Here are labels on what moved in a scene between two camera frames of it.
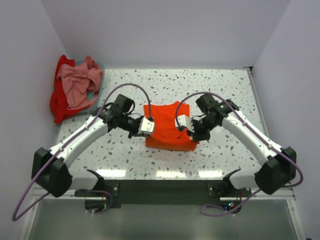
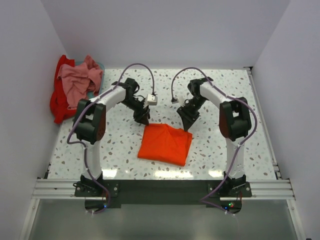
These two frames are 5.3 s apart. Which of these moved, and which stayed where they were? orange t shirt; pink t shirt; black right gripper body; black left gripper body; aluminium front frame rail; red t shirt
Moved: black left gripper body; black right gripper body; orange t shirt
Stayed: aluminium front frame rail; pink t shirt; red t shirt
